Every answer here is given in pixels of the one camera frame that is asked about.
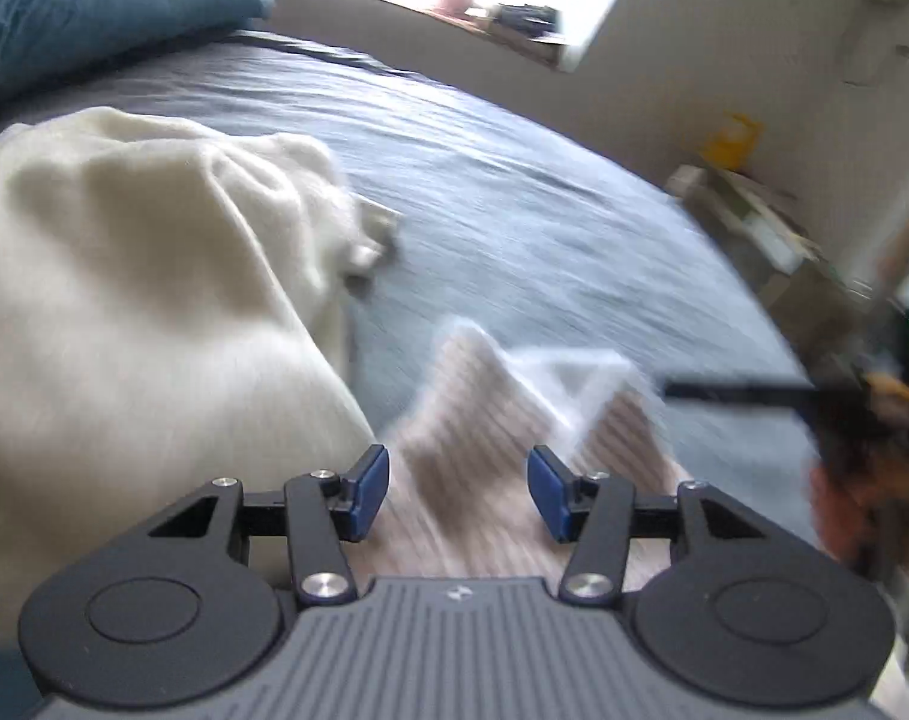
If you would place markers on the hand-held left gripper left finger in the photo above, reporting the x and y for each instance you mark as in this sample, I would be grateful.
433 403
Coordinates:
368 495

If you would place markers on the cream fleece sweater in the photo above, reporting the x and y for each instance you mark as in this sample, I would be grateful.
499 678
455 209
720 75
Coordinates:
124 277

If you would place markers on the yellow box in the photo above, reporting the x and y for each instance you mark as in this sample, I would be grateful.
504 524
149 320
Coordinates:
733 141

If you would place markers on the pink pot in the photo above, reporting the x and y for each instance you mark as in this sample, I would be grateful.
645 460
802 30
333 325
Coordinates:
454 0

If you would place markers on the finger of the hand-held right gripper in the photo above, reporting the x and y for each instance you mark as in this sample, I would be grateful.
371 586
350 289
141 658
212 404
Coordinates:
739 393

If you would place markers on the grey blue bed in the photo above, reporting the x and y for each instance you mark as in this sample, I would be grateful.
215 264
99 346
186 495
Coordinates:
537 240

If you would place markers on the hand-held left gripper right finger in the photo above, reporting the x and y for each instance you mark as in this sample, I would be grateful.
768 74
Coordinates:
552 499

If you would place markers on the beige houndstooth coat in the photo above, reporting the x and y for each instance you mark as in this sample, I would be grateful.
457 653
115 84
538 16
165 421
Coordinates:
462 427

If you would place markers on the person's right hand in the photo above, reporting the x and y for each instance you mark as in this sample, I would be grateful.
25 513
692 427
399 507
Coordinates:
844 506

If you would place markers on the teal duvet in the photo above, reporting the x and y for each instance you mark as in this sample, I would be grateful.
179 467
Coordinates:
87 7

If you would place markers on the dark bag on sill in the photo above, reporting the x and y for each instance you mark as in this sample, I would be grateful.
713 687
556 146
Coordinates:
525 30

